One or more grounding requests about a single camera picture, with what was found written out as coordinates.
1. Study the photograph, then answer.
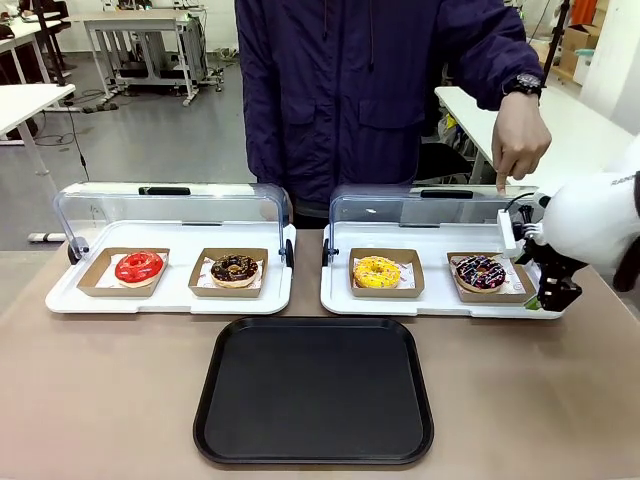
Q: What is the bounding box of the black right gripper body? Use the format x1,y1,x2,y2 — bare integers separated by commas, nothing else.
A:
528,241,589,313

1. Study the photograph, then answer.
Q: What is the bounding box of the person's left forearm navy sleeve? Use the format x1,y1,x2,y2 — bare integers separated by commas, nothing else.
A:
464,19,547,110

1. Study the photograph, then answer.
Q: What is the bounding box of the brown cardboard donut tray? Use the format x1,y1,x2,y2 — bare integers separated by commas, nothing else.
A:
347,246,426,300
445,250,539,305
76,246,172,299
187,247,270,300

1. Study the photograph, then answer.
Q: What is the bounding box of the dark white-striped sprinkled donut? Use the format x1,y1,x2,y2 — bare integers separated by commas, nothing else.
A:
453,254,507,295

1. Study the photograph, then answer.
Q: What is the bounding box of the yellow sprinkled donut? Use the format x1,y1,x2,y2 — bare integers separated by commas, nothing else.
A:
352,255,403,291

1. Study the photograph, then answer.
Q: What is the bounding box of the black rectangular serving tray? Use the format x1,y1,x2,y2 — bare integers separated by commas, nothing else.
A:
192,315,435,467

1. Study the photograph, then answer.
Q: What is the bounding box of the chocolate nut-topped donut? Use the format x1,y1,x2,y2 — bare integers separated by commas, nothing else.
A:
209,254,263,290

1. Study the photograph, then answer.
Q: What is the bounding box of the red glazed donut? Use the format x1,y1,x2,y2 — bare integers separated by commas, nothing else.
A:
114,250,168,289

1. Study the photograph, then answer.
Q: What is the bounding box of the person's left hand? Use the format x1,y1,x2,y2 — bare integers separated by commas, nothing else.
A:
491,92,553,196

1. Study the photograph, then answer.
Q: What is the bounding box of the white display case base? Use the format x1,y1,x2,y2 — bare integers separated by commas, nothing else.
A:
319,221,567,321
44,221,298,317

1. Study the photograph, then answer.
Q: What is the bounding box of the clear display case lid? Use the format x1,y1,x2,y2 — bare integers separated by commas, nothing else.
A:
52,181,296,267
322,183,542,267

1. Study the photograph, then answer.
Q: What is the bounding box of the long white table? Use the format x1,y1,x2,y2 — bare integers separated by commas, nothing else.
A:
434,85,637,187

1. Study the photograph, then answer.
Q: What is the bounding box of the black wristwatch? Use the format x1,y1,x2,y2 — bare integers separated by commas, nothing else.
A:
501,72,546,100

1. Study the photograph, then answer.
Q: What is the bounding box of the brown cardboard box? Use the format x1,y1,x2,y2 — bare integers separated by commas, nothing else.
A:
560,23,603,72

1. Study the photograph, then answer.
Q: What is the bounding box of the black tripod stand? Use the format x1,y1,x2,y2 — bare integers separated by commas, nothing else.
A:
541,0,573,77

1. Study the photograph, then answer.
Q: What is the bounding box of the person's torso navy jacket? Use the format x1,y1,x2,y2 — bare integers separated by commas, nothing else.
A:
233,0,531,230

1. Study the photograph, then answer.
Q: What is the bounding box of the white-legged workbench table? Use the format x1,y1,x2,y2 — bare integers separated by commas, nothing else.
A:
69,7,225,107

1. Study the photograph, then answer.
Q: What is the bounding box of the white office table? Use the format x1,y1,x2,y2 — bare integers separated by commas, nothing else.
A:
0,83,77,177

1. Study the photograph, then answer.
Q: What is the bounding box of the black pole stand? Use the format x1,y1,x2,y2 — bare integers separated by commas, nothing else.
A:
32,0,70,87

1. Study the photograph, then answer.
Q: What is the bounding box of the white desk with clutter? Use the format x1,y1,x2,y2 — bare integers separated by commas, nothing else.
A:
0,10,67,86

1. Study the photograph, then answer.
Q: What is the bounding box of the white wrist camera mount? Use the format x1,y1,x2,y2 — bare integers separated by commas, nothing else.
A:
496,208,544,259

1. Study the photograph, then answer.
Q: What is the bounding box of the black camera cable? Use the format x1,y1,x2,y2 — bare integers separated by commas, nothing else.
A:
503,191,537,213

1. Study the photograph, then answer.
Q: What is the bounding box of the black floor cable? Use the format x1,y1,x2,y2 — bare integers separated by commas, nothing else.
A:
34,88,109,182

